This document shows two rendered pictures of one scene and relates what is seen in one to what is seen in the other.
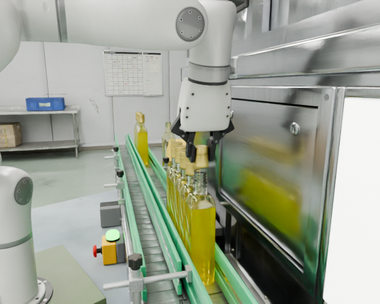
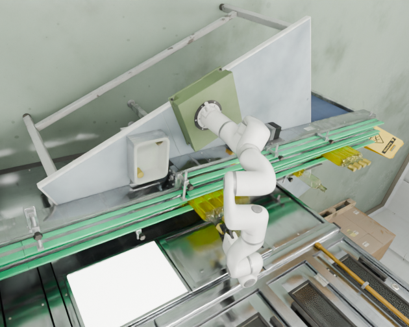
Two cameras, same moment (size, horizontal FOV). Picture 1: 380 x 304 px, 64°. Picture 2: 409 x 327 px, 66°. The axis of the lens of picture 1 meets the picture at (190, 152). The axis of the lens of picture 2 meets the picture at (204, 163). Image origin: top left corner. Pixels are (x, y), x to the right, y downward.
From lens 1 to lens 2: 106 cm
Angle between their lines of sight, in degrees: 39
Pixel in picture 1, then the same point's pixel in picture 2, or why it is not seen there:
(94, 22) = (237, 244)
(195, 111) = (227, 243)
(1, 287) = (208, 121)
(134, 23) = (229, 255)
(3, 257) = (216, 130)
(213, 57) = not seen: hidden behind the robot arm
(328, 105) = (191, 285)
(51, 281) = not seen: hidden behind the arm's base
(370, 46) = (189, 307)
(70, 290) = (205, 136)
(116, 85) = not seen: outside the picture
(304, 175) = (185, 262)
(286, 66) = (223, 285)
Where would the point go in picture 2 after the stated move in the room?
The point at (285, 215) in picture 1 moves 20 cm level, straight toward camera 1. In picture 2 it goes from (184, 244) to (154, 241)
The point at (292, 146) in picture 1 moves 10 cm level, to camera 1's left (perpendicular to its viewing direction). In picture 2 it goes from (198, 265) to (206, 248)
